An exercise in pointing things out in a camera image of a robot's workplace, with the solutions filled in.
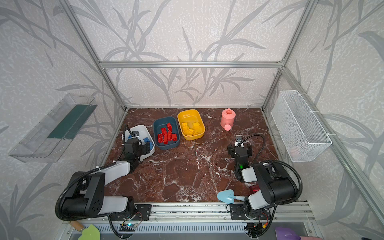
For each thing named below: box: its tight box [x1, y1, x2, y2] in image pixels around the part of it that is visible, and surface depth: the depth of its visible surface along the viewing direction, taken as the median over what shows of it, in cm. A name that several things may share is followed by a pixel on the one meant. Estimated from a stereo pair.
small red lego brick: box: [172, 133, 178, 142], surface depth 101 cm
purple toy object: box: [275, 227, 301, 240], surface depth 68 cm
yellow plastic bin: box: [177, 109, 206, 141], surface depth 107 cm
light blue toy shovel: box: [217, 189, 246, 204], surface depth 79 cm
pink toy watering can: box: [220, 108, 236, 131], surface depth 104 cm
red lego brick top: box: [161, 127, 168, 139], surface depth 108 cm
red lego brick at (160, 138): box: [157, 133, 164, 144], surface depth 103 cm
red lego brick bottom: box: [163, 134, 168, 145], surface depth 101 cm
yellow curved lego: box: [182, 122, 190, 132], surface depth 106 cm
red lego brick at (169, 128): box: [166, 123, 173, 134], surface depth 105 cm
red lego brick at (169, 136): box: [167, 131, 172, 142], surface depth 103 cm
